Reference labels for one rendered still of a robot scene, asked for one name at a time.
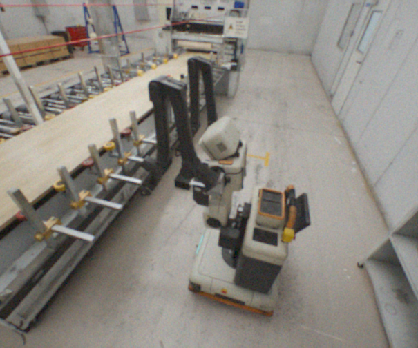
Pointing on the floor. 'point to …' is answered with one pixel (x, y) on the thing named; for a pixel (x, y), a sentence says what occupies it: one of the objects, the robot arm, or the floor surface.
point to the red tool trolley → (77, 33)
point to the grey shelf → (409, 276)
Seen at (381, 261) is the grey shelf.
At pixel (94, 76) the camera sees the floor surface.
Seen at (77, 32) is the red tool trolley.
